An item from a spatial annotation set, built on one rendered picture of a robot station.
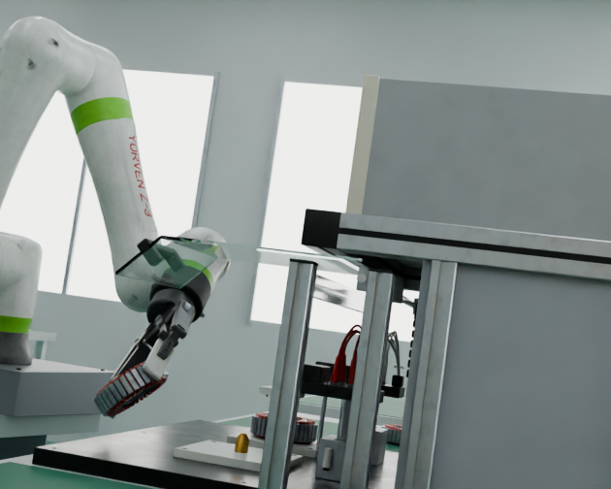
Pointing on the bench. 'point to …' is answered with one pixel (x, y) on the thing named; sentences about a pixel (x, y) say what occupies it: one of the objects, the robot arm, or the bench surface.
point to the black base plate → (125, 469)
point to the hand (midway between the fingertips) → (132, 385)
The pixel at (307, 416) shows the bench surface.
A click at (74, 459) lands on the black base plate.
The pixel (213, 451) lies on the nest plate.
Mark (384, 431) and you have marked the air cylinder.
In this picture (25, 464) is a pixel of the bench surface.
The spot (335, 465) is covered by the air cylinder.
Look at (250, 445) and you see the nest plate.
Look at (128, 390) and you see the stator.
